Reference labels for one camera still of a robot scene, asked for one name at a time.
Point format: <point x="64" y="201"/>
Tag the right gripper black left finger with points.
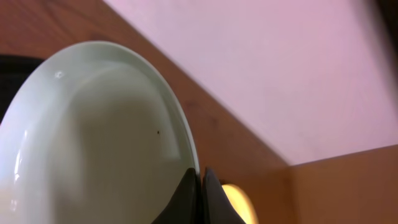
<point x="184" y="206"/>

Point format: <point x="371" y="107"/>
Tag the yellow plate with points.
<point x="241" y="203"/>

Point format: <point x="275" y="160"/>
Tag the round black tray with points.
<point x="14" y="70"/>

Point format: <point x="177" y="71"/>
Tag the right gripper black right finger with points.
<point x="216" y="206"/>

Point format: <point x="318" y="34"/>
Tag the light green plate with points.
<point x="94" y="135"/>

